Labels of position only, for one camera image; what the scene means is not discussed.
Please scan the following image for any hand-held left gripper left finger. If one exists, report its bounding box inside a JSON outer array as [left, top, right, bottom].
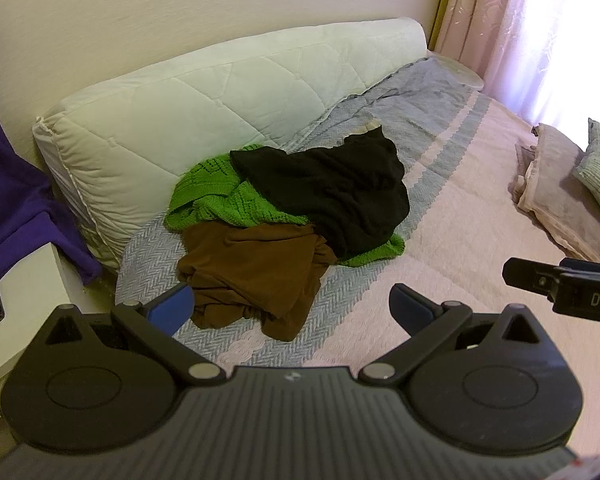
[[35, 282, 233, 386]]

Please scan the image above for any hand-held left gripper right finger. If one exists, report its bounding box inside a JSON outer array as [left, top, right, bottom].
[[357, 284, 561, 386]]

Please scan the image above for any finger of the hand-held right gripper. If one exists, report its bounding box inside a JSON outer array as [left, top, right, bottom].
[[502, 257, 562, 306]]

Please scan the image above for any black garment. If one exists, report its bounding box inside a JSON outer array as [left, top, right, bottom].
[[229, 126, 411, 261]]

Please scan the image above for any folded beige blanket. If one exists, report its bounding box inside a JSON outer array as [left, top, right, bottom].
[[510, 123, 600, 266]]

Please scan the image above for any brown garment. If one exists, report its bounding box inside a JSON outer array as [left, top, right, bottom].
[[177, 222, 338, 342]]

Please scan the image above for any striped bedspread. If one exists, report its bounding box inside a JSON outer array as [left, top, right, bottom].
[[115, 55, 600, 461]]

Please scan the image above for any green knit sweater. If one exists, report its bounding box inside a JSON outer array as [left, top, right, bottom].
[[165, 144, 406, 267]]

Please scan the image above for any white bedside table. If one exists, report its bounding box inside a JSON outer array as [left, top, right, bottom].
[[0, 242, 118, 426]]

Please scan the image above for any purple hanging garment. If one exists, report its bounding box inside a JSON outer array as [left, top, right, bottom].
[[0, 22, 103, 286]]

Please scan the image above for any white quilted cushion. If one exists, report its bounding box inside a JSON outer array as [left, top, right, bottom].
[[32, 16, 427, 271]]

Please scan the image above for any pink curtain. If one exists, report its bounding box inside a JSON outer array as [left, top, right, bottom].
[[427, 0, 600, 131]]

